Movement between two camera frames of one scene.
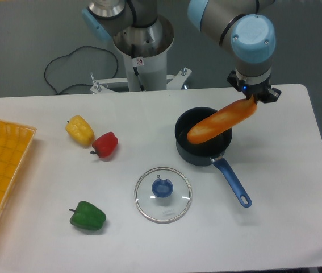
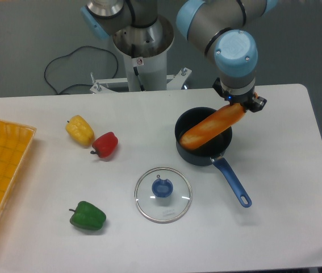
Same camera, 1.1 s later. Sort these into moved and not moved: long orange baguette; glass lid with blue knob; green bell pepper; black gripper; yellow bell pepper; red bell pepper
Moved: black gripper; long orange baguette
Not moved: red bell pepper; yellow bell pepper; green bell pepper; glass lid with blue knob
